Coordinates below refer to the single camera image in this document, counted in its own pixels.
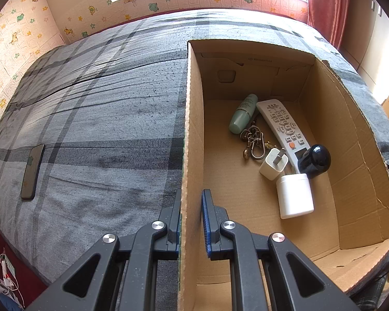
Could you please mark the red curtain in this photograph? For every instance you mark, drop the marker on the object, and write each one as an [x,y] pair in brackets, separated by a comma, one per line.
[329,18]

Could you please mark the metal keychain with strap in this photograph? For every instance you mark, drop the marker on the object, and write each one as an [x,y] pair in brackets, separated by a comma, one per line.
[257,148]

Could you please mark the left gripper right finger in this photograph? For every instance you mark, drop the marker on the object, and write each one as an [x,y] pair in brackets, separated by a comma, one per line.
[267,272]

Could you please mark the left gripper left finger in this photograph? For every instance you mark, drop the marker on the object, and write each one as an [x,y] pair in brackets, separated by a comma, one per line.
[117,273]

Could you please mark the teal cosmetic tube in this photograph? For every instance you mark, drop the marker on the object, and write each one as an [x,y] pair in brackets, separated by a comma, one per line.
[243,114]

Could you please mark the black round-top bottle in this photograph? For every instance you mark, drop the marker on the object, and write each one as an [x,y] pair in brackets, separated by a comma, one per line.
[315,161]

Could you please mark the grey plaid bed blanket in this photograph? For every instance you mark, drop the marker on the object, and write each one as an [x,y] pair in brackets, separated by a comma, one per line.
[110,111]

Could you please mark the brown cardboard box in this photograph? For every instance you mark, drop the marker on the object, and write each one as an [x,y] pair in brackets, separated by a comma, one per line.
[347,235]

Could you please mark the white remote control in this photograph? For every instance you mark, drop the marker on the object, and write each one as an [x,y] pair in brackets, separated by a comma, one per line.
[285,129]

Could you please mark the small white plug adapter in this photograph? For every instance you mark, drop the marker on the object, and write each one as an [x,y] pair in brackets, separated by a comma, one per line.
[274,163]

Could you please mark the large white charger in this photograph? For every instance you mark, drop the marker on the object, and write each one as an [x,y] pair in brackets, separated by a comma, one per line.
[294,195]

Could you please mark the beige wardrobe cabinet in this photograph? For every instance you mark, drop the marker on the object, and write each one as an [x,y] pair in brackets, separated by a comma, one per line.
[365,44]

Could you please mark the black smartphone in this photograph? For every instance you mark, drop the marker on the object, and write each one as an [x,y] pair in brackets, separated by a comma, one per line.
[32,168]

